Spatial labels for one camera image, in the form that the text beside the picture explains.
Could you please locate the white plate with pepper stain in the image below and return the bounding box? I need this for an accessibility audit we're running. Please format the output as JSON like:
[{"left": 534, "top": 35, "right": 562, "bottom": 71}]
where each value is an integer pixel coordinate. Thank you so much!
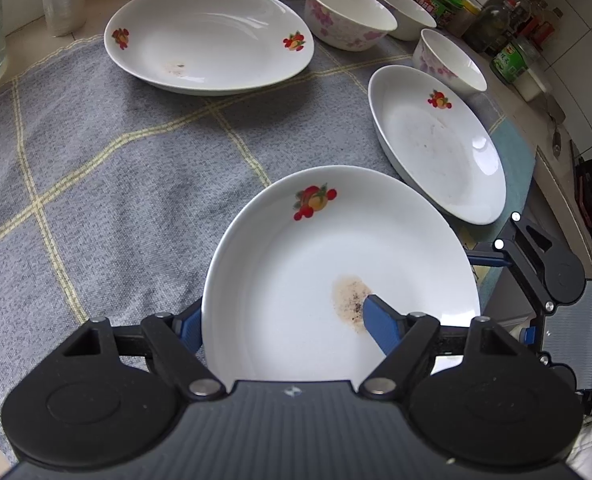
[{"left": 203, "top": 166, "right": 480, "bottom": 385}]

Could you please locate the white fruit plate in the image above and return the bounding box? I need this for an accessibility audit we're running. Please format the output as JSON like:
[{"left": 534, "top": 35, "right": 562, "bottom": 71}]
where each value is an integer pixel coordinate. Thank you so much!
[
  {"left": 104, "top": 0, "right": 315, "bottom": 96},
  {"left": 367, "top": 65, "right": 506, "bottom": 226}
]

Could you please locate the large white floral bowl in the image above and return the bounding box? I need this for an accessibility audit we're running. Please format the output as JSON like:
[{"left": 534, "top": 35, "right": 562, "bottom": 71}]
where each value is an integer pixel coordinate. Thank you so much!
[{"left": 303, "top": 0, "right": 398, "bottom": 52}]

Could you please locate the white plastic container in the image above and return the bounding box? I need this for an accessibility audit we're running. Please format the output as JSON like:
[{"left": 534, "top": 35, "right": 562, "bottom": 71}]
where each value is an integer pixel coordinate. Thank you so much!
[{"left": 512, "top": 67, "right": 552, "bottom": 102}]

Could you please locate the green label glass jar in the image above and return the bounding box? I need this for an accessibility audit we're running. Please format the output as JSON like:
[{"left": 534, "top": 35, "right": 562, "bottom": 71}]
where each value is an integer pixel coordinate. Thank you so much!
[{"left": 490, "top": 36, "right": 540, "bottom": 84}]

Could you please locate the dark oil glass bottle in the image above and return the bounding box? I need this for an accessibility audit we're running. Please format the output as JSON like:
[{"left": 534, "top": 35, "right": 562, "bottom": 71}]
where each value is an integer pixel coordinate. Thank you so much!
[{"left": 463, "top": 0, "right": 516, "bottom": 53}]

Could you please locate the yellow lid spice jar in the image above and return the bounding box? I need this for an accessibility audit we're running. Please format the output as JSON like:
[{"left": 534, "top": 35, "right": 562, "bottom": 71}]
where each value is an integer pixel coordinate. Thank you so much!
[{"left": 448, "top": 0, "right": 481, "bottom": 37}]

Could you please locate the green lidded seasoning tin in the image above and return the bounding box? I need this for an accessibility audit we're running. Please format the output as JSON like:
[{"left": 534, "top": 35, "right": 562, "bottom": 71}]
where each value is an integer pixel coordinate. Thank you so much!
[{"left": 415, "top": 0, "right": 463, "bottom": 28}]

